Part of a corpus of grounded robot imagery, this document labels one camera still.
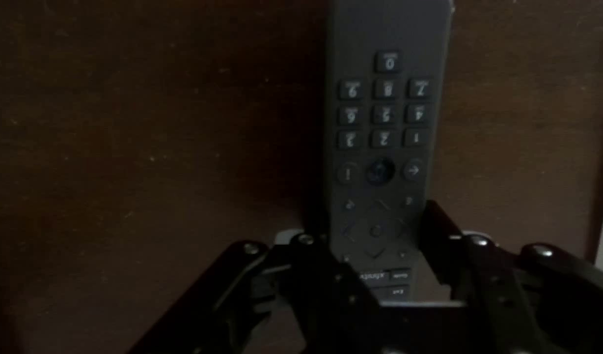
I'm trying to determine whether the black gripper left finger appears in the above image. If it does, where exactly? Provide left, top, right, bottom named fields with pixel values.
left=131, top=231, right=382, bottom=354

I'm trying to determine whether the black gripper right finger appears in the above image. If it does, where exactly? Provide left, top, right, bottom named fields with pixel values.
left=417, top=198, right=603, bottom=354

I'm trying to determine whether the grey remote control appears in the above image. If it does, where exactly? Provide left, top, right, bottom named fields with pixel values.
left=323, top=0, right=455, bottom=306

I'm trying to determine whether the dark wooden side table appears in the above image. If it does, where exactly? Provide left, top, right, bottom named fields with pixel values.
left=0, top=0, right=603, bottom=354

